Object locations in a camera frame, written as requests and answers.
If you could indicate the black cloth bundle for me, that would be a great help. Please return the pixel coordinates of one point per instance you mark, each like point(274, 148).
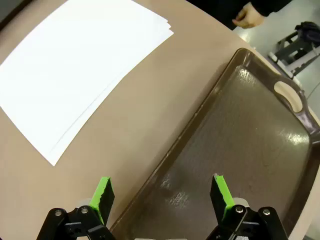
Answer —
point(308, 31)

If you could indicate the person in black sweater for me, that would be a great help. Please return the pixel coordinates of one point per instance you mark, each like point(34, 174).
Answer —
point(215, 12)

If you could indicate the person's left forearm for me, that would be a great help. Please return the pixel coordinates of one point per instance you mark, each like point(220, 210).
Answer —
point(270, 6)

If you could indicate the person's left hand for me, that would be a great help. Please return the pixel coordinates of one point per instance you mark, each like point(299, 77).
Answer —
point(248, 16)

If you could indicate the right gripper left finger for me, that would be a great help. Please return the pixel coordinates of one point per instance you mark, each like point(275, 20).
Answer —
point(103, 200)

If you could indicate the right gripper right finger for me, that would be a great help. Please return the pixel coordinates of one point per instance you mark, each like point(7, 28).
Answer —
point(221, 197)

